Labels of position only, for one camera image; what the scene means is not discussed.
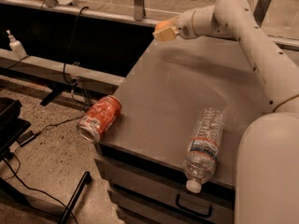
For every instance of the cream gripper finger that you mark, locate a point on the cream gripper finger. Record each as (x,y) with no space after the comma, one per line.
(166,34)

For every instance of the orange fruit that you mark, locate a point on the orange fruit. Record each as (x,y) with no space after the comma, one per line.
(163,26)

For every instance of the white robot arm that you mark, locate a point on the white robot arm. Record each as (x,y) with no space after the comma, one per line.
(267,166)

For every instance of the red soda can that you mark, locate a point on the red soda can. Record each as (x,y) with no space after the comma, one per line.
(99,118)

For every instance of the grey low shelf ledge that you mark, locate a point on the grey low shelf ledge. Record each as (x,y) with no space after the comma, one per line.
(89,79)

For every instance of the clear plastic water bottle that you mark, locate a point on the clear plastic water bottle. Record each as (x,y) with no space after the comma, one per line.
(203,149)

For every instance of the white pump bottle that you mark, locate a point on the white pump bottle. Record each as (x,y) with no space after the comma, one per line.
(16,46)

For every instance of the grey drawer cabinet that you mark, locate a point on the grey drawer cabinet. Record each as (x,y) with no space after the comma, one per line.
(145,191)

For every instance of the black chair leg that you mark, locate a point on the black chair leg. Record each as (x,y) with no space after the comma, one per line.
(84,181)

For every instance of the black chair base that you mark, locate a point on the black chair base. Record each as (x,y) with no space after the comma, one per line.
(11,128)

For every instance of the grey metal bracket post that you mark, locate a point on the grey metal bracket post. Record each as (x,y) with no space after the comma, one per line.
(139,10)

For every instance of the dark metal bracket post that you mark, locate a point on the dark metal bracket post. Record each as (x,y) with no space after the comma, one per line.
(260,10)

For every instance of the black drawer handle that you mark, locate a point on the black drawer handle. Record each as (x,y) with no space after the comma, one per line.
(195,209)

